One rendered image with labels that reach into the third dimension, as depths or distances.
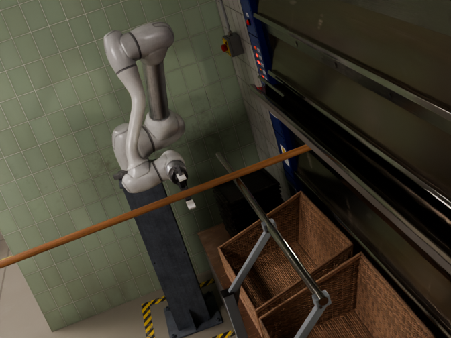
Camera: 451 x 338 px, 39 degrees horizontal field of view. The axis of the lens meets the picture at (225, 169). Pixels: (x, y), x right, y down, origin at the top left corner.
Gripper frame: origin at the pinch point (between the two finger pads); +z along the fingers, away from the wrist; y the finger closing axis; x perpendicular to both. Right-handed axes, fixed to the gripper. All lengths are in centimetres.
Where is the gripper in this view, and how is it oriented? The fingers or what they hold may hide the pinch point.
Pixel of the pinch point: (187, 192)
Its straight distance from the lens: 262.6
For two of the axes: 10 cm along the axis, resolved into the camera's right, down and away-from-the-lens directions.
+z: 2.5, 3.7, -8.9
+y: 2.6, 8.6, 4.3
